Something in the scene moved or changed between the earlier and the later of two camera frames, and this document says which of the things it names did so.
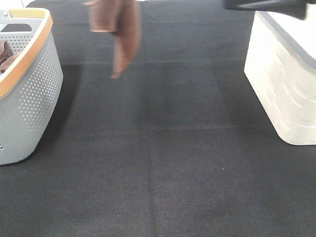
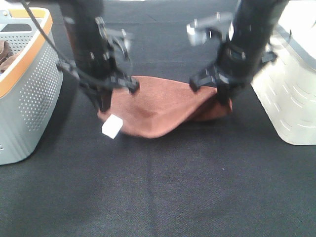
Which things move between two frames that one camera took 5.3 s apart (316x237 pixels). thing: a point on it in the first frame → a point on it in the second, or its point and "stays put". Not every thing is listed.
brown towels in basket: (6, 57) stays put
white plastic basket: (281, 69) stays put
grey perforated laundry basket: (31, 81) stays put
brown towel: (122, 18) → (153, 105)
